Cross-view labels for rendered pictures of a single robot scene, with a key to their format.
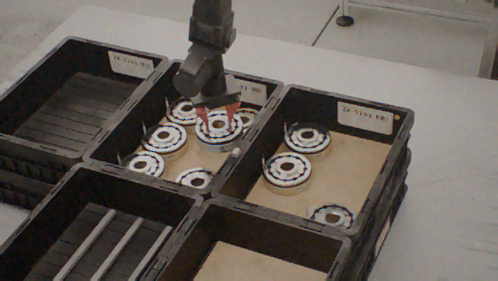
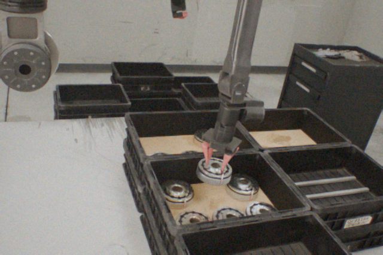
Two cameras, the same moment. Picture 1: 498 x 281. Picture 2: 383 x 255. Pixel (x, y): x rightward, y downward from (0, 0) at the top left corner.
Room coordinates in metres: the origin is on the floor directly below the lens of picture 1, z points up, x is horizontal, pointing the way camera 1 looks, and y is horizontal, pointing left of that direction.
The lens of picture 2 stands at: (2.18, 0.58, 1.56)
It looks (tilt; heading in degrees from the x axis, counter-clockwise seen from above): 29 degrees down; 218
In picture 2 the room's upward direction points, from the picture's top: 10 degrees clockwise
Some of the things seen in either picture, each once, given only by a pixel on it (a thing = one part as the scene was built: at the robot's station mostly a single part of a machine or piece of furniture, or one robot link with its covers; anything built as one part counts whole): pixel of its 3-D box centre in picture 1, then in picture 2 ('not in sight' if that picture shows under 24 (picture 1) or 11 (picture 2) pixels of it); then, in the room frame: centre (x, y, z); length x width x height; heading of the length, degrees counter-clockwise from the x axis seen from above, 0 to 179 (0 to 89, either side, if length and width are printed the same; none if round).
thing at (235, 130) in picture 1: (219, 126); (215, 167); (1.38, 0.06, 0.93); 0.10 x 0.10 x 0.01
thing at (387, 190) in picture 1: (317, 173); (187, 146); (1.27, -0.14, 0.87); 0.40 x 0.30 x 0.11; 152
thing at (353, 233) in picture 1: (317, 155); (189, 133); (1.27, -0.14, 0.92); 0.40 x 0.30 x 0.02; 152
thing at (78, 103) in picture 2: not in sight; (91, 127); (0.96, -1.15, 0.37); 0.40 x 0.30 x 0.45; 153
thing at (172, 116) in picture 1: (188, 110); (194, 222); (1.54, 0.14, 0.86); 0.10 x 0.10 x 0.01
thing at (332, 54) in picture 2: not in sight; (325, 52); (-0.51, -0.43, 0.88); 0.25 x 0.19 x 0.03; 153
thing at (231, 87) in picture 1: (212, 81); (224, 132); (1.38, 0.07, 1.05); 0.10 x 0.07 x 0.07; 106
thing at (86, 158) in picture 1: (188, 123); (224, 186); (1.42, 0.13, 0.92); 0.40 x 0.30 x 0.02; 152
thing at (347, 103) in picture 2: not in sight; (327, 110); (-0.58, -0.31, 0.45); 0.60 x 0.45 x 0.90; 153
